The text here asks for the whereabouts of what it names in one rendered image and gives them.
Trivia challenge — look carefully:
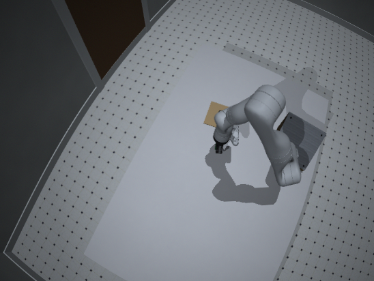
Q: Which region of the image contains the tan flat mat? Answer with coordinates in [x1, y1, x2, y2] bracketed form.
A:
[203, 102, 228, 127]

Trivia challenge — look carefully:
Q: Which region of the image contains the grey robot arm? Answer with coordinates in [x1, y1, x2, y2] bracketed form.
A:
[214, 85, 301, 187]

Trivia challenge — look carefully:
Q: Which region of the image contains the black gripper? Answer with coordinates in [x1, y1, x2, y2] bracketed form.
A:
[213, 135, 228, 153]

